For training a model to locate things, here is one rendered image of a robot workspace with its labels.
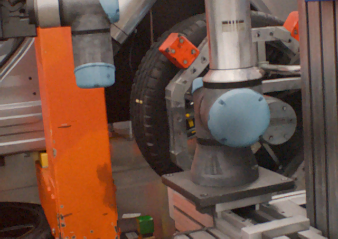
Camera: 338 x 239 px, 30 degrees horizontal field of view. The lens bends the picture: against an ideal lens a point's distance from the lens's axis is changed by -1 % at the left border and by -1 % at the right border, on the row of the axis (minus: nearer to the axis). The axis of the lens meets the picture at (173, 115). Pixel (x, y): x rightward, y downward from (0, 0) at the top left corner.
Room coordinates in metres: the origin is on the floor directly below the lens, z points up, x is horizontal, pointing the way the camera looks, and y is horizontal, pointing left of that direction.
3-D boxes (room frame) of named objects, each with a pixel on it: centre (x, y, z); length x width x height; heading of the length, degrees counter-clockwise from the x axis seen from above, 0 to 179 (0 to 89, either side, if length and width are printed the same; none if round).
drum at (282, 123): (1.89, -0.27, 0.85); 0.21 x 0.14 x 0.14; 17
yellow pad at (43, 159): (2.25, 0.43, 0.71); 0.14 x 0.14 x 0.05; 17
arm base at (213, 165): (1.36, -0.10, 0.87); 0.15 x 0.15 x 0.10
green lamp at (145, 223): (1.60, 0.10, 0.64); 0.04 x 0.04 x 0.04; 17
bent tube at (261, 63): (1.87, -0.38, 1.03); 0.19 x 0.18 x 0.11; 17
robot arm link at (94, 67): (1.21, 0.15, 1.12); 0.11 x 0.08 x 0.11; 7
